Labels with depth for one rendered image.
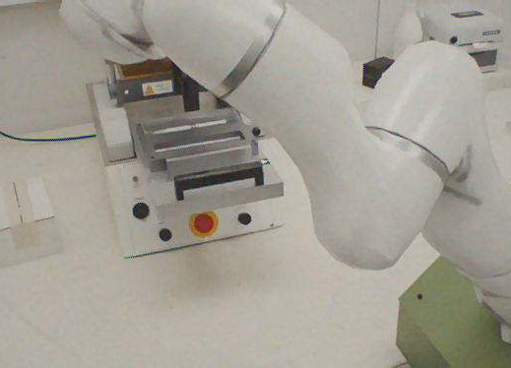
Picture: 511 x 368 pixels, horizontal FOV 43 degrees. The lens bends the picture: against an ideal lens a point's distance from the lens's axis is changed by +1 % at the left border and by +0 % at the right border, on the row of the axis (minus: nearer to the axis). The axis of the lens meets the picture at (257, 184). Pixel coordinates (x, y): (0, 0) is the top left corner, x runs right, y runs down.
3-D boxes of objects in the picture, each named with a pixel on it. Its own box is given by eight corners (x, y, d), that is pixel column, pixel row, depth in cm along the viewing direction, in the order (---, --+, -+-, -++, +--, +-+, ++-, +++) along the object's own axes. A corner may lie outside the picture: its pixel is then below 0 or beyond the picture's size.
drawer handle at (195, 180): (174, 195, 109) (172, 174, 107) (261, 179, 112) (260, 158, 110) (177, 201, 107) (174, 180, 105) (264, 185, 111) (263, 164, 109)
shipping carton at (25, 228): (-7, 222, 144) (-18, 187, 140) (53, 209, 148) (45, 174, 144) (-4, 270, 129) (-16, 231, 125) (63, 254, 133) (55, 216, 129)
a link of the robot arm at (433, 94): (578, 148, 76) (466, 15, 63) (513, 288, 73) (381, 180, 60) (497, 141, 85) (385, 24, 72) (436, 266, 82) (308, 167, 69)
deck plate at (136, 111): (85, 86, 167) (85, 83, 166) (218, 68, 175) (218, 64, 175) (104, 166, 128) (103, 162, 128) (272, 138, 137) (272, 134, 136)
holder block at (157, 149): (137, 135, 129) (135, 123, 128) (234, 119, 134) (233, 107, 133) (151, 172, 116) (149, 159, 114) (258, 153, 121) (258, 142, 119)
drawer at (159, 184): (133, 149, 133) (128, 113, 129) (237, 132, 138) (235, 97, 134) (159, 224, 108) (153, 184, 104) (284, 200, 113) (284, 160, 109)
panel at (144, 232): (133, 256, 131) (116, 164, 129) (275, 226, 138) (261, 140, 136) (134, 258, 129) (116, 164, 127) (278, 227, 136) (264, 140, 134)
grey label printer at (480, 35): (406, 55, 216) (410, 3, 207) (460, 48, 220) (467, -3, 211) (442, 81, 195) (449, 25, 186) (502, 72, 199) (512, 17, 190)
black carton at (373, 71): (361, 85, 195) (362, 63, 191) (381, 77, 199) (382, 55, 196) (376, 91, 191) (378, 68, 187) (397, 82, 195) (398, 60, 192)
